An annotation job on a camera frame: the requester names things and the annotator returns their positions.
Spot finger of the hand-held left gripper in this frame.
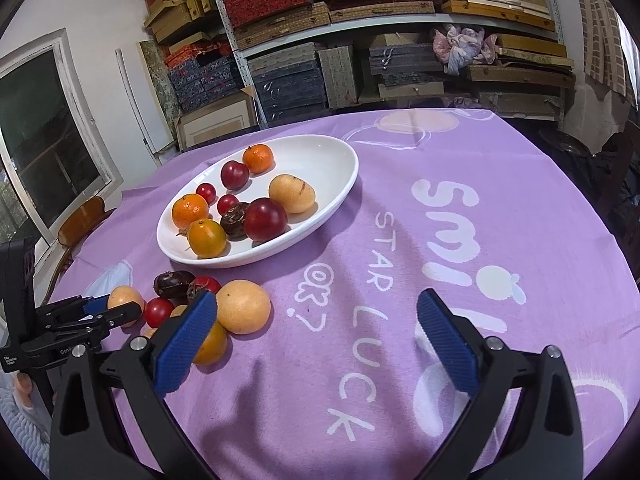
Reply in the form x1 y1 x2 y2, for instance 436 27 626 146
40 296 110 322
35 301 143 356

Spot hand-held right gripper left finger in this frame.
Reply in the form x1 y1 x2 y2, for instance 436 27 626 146
49 289 219 480

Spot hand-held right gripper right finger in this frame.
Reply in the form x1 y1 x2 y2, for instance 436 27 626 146
416 287 586 480

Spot small pale yellow fruit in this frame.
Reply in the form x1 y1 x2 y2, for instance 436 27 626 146
107 285 146 329

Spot oval yellow orange fruit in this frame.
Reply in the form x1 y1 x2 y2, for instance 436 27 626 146
192 321 229 366

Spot large round yellow fruit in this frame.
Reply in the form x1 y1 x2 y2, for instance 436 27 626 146
215 280 272 335

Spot yellow orange tomato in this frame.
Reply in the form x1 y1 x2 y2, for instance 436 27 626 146
187 218 228 259

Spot mandarin orange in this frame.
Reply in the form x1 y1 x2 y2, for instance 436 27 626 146
242 144 275 176
172 193 210 230

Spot small dark water chestnut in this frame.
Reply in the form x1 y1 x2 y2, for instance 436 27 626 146
220 202 251 241

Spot large dark red plum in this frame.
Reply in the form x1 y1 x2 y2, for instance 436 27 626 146
243 197 289 242

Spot small dark red plum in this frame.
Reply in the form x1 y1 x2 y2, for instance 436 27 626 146
220 160 250 191

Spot yellow fruit with brown mark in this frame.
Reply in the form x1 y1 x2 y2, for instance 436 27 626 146
268 174 317 214

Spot white oval plate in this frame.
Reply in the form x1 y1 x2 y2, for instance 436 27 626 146
156 134 360 268

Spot person's left forearm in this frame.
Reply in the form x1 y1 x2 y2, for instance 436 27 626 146
0 385 53 466

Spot person's left hand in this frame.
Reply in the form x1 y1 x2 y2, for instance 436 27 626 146
12 372 36 413

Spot light wooden chair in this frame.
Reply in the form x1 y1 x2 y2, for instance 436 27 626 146
42 195 118 306

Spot purple printed tablecloth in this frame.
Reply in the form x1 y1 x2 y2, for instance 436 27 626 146
40 107 640 480

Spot white framed window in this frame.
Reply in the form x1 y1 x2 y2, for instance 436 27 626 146
0 27 123 261

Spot white board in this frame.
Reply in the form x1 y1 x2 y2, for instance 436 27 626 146
116 47 176 153

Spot framed picture in cardboard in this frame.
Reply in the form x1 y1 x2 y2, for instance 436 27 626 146
172 87 261 153

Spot black bag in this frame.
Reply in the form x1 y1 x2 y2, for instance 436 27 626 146
537 127 596 161

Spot green marbled board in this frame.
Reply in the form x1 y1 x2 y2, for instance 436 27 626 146
137 40 181 121

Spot dark wooden chair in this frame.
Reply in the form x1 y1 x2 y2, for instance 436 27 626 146
595 120 640 281

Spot stack of floral blue boxes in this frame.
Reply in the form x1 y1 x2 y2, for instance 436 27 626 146
165 55 251 116

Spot orange red patterned boxes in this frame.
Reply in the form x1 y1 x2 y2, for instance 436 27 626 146
162 42 233 68

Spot stack of dark blue boxes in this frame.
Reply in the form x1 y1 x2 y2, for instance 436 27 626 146
247 55 331 126

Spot dark boxes with ribbons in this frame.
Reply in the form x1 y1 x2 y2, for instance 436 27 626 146
367 42 446 88

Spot upright woven boxes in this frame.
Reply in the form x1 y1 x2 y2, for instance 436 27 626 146
317 45 358 110

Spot pink white cloth bundle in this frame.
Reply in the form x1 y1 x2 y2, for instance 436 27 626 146
431 24 498 76

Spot stack of tan boxes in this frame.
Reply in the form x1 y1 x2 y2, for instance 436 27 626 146
142 0 221 46

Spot metal storage shelf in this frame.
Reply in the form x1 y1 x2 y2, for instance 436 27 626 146
202 0 568 126

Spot stack of woven boxes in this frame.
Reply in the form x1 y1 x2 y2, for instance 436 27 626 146
212 0 463 51

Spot stack of flat wooden boxes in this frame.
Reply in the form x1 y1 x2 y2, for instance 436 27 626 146
440 0 576 116

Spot brick pattern curtain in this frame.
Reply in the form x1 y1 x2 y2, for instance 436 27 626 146
570 0 640 106

